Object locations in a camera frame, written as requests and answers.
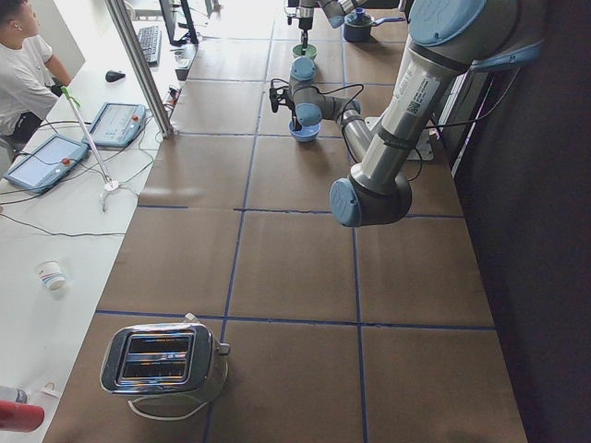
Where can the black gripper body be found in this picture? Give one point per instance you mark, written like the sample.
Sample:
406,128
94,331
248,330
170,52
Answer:
305,21
295,115

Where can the blue bowl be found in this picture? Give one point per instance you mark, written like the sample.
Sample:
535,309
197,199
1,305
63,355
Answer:
305,133

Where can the green bowl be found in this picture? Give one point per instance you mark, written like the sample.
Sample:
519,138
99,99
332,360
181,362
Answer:
310,51

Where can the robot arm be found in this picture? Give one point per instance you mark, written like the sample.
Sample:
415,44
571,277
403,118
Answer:
446,38
303,11

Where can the blue saucepan with lid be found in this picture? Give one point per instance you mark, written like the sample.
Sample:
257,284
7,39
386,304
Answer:
358,25

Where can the black monitor stand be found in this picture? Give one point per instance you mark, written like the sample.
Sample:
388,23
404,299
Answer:
179,24

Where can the black keyboard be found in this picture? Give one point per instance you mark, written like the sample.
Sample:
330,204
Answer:
150,39

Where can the far teach pendant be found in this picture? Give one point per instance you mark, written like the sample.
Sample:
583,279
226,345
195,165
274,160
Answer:
117,124

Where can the teach pendant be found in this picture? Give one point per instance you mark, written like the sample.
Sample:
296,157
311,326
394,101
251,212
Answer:
117,124
43,168

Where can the black computer mouse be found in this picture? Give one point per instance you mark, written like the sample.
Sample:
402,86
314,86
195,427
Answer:
112,76

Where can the reacher grabber stick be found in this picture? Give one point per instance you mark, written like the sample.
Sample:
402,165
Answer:
110,186

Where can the near teach pendant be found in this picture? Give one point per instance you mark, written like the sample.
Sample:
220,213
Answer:
43,168

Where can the seated person white shirt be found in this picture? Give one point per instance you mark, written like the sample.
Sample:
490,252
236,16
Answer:
30,73

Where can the chrome toaster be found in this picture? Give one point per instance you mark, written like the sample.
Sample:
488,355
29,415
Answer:
166,364

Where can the paper cup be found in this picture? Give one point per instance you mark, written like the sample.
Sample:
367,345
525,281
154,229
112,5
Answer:
51,275

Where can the red bottle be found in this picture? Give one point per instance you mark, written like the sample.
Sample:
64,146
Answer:
20,417

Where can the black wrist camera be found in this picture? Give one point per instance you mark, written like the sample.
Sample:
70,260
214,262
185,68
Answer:
280,95

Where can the white camera mast base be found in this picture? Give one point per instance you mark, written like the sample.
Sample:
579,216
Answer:
420,150

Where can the aluminium frame post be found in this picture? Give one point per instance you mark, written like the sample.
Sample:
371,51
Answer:
128,36

